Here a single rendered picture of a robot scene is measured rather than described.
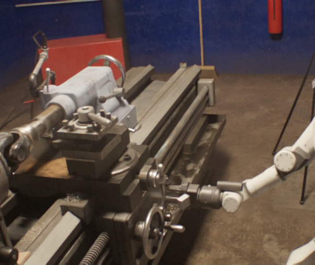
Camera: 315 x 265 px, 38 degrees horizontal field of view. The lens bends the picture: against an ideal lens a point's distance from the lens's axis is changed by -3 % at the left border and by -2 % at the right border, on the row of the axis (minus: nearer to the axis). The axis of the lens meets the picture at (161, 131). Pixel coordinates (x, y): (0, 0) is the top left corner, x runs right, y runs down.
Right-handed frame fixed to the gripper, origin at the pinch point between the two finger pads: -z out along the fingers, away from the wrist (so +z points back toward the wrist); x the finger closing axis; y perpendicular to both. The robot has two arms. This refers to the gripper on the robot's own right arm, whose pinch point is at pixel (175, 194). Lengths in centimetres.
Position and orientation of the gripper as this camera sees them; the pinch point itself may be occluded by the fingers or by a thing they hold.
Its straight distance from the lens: 185.1
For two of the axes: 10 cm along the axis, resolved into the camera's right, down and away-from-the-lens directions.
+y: 3.0, -5.0, 8.1
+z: 9.5, 0.4, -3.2
